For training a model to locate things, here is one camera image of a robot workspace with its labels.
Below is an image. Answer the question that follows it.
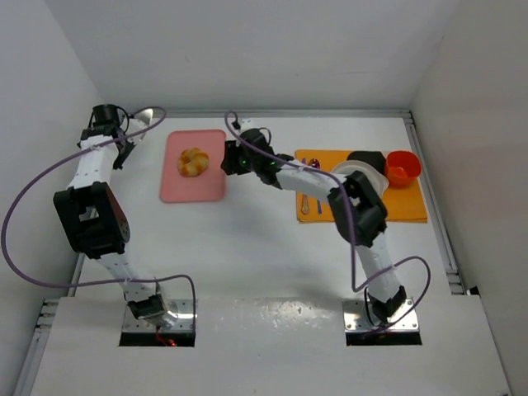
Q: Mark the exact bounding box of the orange cloth placemat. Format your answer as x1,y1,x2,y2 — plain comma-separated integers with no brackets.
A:
295,149,428,223

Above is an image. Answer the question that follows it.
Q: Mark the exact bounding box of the golden knotted bread roll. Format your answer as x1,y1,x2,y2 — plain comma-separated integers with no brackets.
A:
177,148,210,177

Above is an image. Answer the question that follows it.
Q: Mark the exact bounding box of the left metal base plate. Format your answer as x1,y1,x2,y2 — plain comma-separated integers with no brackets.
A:
121,299,197,334

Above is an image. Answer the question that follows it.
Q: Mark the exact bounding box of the iridescent spoon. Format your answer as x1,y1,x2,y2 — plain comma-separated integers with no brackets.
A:
309,158,323,215

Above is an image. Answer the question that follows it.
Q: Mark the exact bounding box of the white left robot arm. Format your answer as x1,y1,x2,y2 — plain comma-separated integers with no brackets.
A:
53,104,167,326

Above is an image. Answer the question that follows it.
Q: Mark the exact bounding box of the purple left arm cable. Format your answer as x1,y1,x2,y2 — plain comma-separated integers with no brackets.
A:
1,106,196,331

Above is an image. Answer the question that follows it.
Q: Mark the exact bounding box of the iridescent table knife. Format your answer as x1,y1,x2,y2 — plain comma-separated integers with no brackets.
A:
299,157,311,215

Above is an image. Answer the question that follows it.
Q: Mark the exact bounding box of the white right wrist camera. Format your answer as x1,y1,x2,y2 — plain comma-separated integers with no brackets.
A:
231,118,256,134

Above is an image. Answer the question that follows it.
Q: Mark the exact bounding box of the steel cake server wooden handle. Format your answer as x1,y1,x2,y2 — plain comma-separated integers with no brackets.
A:
130,108,164,131

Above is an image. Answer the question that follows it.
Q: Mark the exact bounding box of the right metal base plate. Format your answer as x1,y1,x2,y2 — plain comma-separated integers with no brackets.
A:
342,299,419,334

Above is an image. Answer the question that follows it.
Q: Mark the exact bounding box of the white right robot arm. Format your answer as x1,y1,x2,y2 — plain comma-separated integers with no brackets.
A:
221,128,407,325

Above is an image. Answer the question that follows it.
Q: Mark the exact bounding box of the white plate blue swirl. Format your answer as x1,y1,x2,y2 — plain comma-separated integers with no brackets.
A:
332,160,389,197

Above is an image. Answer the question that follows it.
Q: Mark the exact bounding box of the metal base plate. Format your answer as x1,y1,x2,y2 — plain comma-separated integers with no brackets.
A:
121,299,197,334
342,299,419,334

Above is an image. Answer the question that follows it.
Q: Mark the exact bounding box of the pink rectangular tray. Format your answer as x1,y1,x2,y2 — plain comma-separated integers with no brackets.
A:
159,130,226,203

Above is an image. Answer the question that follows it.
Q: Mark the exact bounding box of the black coaster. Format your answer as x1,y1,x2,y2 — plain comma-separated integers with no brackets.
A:
346,150,386,174

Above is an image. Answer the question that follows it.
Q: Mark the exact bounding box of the orange cup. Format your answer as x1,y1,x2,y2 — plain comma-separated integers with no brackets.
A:
384,150,422,188

